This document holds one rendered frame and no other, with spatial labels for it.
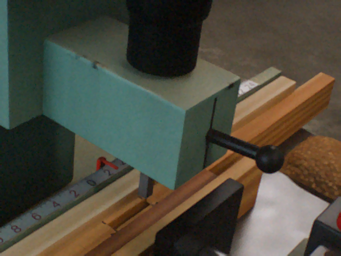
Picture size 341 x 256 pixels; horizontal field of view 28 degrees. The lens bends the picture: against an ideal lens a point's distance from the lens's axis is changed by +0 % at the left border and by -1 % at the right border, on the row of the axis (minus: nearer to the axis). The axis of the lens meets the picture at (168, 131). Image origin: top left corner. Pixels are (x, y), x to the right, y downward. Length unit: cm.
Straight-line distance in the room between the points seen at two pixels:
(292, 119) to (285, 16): 269
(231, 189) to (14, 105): 18
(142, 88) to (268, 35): 274
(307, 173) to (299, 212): 5
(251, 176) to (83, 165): 29
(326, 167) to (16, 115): 32
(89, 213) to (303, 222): 21
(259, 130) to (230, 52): 229
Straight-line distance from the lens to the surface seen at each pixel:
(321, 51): 315
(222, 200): 50
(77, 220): 54
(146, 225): 54
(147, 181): 55
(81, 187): 56
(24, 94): 53
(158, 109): 46
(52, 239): 52
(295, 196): 68
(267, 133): 70
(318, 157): 70
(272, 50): 306
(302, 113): 77
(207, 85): 48
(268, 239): 62
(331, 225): 48
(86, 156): 86
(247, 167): 60
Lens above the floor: 130
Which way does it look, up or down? 33 degrees down
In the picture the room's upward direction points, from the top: 8 degrees clockwise
